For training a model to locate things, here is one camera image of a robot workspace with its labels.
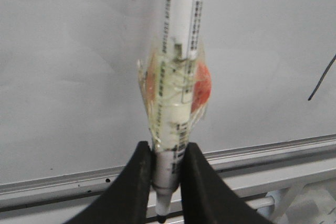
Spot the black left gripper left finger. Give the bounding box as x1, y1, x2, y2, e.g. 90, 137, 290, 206
66, 141, 152, 223

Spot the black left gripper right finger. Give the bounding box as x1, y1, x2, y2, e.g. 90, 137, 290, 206
181, 142, 271, 224

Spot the white black whiteboard marker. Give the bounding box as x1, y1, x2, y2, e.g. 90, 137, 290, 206
149, 0, 203, 223

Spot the black marker stroke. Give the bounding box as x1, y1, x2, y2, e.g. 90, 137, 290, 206
308, 55, 336, 101

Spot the whiteboard with aluminium frame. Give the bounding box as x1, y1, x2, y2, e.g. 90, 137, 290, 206
1, 0, 335, 210

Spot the white metal stand frame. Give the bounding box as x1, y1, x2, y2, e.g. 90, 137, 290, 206
218, 155, 335, 223

